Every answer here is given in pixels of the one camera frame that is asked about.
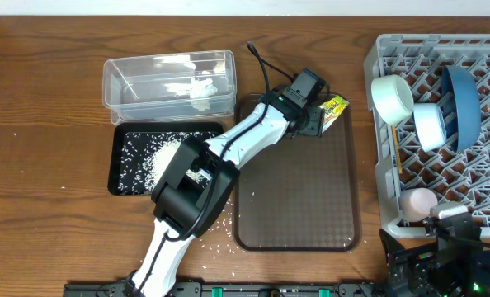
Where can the clear plastic bin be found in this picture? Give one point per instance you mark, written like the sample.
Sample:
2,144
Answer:
156,87

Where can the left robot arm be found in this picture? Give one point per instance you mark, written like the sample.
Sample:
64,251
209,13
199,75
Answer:
193,189

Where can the yellow snack wrapper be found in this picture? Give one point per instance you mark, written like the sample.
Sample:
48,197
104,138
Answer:
333,108

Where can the dark blue plate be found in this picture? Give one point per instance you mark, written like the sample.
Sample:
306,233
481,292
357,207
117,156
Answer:
464,103

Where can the pink cup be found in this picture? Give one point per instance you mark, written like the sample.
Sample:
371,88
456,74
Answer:
416,203

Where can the black tray bin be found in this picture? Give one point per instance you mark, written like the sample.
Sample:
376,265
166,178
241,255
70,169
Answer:
130,139

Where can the grey dishwasher rack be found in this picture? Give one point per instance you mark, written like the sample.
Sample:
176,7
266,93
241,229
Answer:
462,177

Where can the pile of white rice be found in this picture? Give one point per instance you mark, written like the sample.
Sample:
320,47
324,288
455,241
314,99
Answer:
158,153

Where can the green bowl with rice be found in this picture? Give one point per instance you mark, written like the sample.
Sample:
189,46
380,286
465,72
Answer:
392,98

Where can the light blue bowl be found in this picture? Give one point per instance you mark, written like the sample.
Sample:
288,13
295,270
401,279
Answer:
430,126

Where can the brown serving tray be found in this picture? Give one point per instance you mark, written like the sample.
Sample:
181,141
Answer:
300,195

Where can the white tissue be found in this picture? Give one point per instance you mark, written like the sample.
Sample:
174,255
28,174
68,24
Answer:
200,93

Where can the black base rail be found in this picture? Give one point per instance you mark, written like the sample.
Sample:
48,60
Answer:
195,289

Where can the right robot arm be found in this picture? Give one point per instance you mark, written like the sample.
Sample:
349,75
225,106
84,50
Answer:
456,264

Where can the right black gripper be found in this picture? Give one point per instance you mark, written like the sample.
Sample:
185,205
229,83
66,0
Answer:
426,259

